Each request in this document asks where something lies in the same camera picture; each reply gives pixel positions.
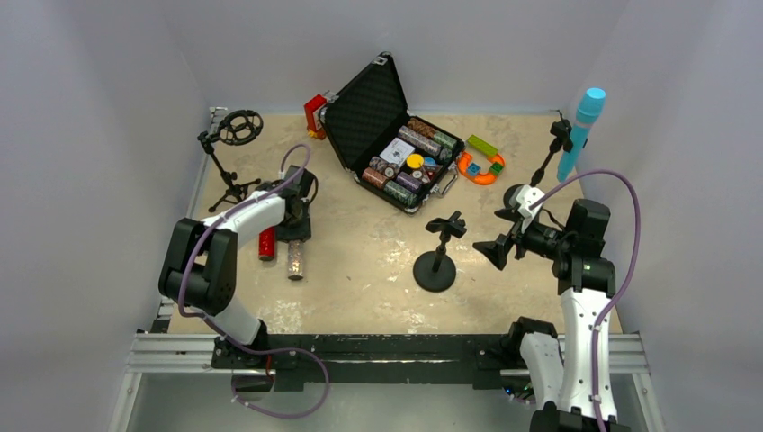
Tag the orange curved toy track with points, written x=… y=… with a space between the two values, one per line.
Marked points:
x=478 y=175

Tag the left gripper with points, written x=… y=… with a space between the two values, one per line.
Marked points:
x=296 y=229

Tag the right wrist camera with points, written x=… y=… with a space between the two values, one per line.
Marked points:
x=525 y=201

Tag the red microphone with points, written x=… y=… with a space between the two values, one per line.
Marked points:
x=266 y=245

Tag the small green toy brick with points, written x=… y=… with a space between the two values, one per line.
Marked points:
x=496 y=168

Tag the red toy block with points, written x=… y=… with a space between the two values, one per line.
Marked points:
x=311 y=109

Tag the white card deck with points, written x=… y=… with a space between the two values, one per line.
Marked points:
x=397 y=152

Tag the blue microphone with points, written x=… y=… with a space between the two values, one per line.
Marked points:
x=590 y=107

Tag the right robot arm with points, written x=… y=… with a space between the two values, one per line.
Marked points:
x=571 y=377

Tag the tripod stand with shock mount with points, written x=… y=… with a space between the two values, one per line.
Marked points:
x=230 y=131

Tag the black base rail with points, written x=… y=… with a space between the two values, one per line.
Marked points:
x=482 y=361

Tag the silver glitter microphone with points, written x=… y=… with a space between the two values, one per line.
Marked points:
x=295 y=265

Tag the black poker chip case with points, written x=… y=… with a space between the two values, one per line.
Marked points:
x=363 y=118

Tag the yellow chip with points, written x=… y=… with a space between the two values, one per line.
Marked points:
x=415 y=161

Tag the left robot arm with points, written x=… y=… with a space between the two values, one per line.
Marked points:
x=200 y=269

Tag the black round-base mic stand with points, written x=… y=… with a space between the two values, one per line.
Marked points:
x=434 y=271

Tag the blue toy brick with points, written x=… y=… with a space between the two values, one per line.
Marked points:
x=474 y=169

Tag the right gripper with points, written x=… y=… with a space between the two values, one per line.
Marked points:
x=511 y=241

